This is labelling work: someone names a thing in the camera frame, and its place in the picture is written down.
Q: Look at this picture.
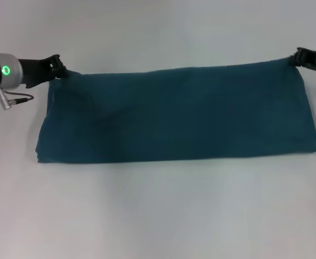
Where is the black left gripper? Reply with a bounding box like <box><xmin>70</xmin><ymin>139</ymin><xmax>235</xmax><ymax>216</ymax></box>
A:
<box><xmin>17</xmin><ymin>53</ymin><xmax>69</xmax><ymax>89</ymax></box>

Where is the blue t-shirt with FREE print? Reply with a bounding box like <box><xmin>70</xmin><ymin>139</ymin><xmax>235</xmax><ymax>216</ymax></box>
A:
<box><xmin>35</xmin><ymin>57</ymin><xmax>316</xmax><ymax>164</ymax></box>

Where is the left arm cable with plug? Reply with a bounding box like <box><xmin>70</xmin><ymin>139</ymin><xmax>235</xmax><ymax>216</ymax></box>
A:
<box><xmin>0</xmin><ymin>88</ymin><xmax>35</xmax><ymax>111</ymax></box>

